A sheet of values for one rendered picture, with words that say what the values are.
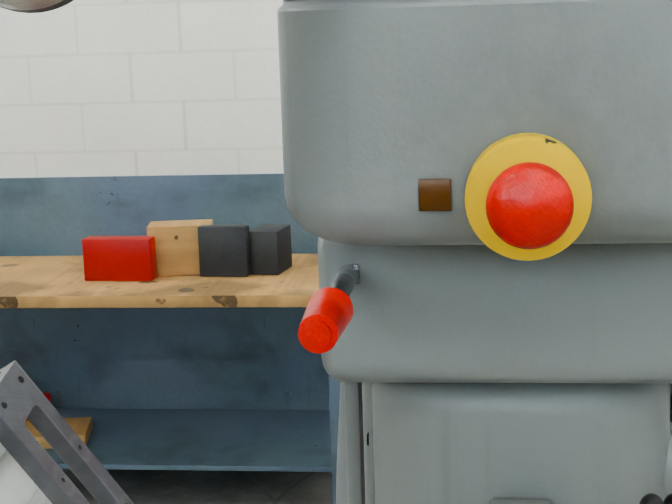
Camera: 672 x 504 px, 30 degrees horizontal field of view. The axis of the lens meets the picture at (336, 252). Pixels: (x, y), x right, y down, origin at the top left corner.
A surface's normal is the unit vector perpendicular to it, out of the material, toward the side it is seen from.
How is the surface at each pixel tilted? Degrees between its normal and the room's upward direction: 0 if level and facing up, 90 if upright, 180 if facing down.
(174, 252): 90
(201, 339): 90
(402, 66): 90
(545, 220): 93
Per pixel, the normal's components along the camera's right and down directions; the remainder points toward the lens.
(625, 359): -0.11, 0.19
